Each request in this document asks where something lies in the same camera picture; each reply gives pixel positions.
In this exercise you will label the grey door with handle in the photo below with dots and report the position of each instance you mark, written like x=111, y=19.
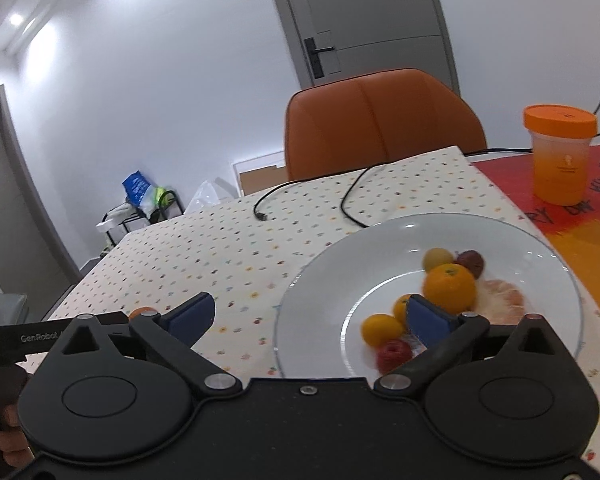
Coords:
x=330, y=40

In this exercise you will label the cardboard box by wall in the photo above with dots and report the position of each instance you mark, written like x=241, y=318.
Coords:
x=260, y=173

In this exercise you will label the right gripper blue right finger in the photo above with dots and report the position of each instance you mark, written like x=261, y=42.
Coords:
x=446, y=338

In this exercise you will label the peeled citrus segment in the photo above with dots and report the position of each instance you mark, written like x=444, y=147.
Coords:
x=415, y=344

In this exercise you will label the green brown longan front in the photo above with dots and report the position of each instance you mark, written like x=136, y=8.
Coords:
x=436, y=257

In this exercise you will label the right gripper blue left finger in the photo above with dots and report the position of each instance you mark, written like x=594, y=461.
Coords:
x=168, y=340

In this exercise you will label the dark red fruit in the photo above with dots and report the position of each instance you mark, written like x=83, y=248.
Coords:
x=472, y=261

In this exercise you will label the black wire rack with bags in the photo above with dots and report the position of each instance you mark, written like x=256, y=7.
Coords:
x=144, y=201

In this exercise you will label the small orange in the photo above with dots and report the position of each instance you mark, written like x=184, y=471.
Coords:
x=399, y=309

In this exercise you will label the person's left hand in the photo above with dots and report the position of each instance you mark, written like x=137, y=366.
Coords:
x=14, y=446

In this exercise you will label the small kumquat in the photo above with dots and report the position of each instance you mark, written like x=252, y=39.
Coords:
x=142, y=311

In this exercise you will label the grey door at left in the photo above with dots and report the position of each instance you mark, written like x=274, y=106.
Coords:
x=33, y=261

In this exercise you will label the orange leather chair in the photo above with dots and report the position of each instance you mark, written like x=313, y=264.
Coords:
x=373, y=119

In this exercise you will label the large orange top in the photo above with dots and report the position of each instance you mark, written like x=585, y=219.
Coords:
x=450, y=287

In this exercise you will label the orange lidded plastic cup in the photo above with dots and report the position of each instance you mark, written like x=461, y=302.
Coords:
x=561, y=136

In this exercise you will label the white plastic bag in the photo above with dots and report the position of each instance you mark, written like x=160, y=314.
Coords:
x=211, y=193

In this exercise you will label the orange cartoon table mat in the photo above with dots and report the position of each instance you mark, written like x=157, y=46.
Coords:
x=573, y=230

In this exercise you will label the white plate with blue rim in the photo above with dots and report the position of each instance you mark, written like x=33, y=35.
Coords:
x=353, y=295

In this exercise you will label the grey sofa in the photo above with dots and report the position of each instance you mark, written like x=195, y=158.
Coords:
x=13, y=309

